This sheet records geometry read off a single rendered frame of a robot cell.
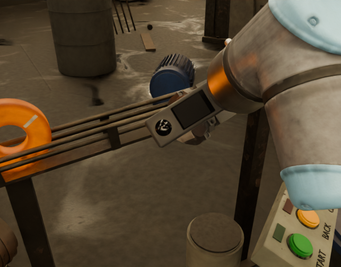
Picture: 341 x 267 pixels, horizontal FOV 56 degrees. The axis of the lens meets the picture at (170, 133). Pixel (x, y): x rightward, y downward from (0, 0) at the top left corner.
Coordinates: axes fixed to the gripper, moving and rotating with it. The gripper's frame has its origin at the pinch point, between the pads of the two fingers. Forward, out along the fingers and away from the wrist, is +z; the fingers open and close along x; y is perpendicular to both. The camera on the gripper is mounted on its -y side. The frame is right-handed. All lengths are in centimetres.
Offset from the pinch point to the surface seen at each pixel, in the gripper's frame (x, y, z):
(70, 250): -14, -22, 86
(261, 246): -24.0, -0.3, -6.9
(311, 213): -26.4, 13.0, -6.0
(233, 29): 58, 169, 136
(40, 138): 13.8, -18.6, 14.8
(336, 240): -43, 28, 9
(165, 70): 48, 88, 130
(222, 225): -22.2, 3.4, 9.0
